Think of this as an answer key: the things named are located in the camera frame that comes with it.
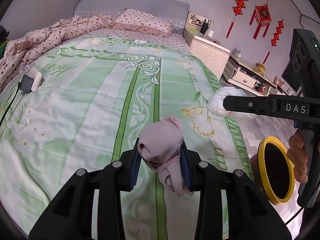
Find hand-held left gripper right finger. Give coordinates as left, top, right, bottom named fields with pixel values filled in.
left=180, top=144, right=288, bottom=240

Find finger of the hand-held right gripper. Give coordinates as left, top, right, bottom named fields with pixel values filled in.
left=222, top=94, right=278, bottom=117

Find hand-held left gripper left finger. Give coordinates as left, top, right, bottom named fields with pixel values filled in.
left=29, top=137, right=140, bottom=240

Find white sock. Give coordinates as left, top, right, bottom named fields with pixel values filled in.
left=208, top=86, right=255, bottom=119

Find pink cloth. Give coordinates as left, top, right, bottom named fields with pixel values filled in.
left=137, top=115, right=195, bottom=198

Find yellow-rimmed trash bin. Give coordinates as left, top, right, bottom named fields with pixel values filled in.
left=249, top=135, right=296, bottom=205

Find person's right hand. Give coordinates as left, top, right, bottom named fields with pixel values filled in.
left=287, top=130, right=308, bottom=184

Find long cream TV cabinet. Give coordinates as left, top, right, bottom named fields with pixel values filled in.
left=222, top=54, right=278, bottom=96

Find small cream cabinet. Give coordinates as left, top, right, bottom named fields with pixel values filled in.
left=275, top=85, right=299, bottom=96

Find cream bedside cabinet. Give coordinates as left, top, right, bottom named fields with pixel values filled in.
left=184, top=26, right=230, bottom=80

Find green floral blanket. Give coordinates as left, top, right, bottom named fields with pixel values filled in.
left=0, top=36, right=253, bottom=240

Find red knot ornament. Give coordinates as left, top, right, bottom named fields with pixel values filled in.
left=249, top=0, right=272, bottom=40

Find polka dot bed sheet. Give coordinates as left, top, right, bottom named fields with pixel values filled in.
left=85, top=27, right=192, bottom=54

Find white box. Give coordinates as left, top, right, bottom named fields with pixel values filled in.
left=27, top=66, right=43, bottom=90

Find polka dot pillow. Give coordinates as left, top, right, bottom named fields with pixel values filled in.
left=112, top=8, right=175, bottom=37

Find polka dot quilt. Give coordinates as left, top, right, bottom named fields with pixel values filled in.
left=0, top=14, right=118, bottom=93

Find grey bed headboard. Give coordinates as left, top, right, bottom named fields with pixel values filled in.
left=73, top=0, right=190, bottom=34

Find dark green object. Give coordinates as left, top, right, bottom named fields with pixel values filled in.
left=0, top=26, right=10, bottom=63

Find wall television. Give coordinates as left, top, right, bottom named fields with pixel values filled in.
left=282, top=61, right=302, bottom=92

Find picture frame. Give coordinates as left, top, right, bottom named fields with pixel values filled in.
left=187, top=12, right=215, bottom=29

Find black cable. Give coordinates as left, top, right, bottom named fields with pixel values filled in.
left=0, top=86, right=22, bottom=128

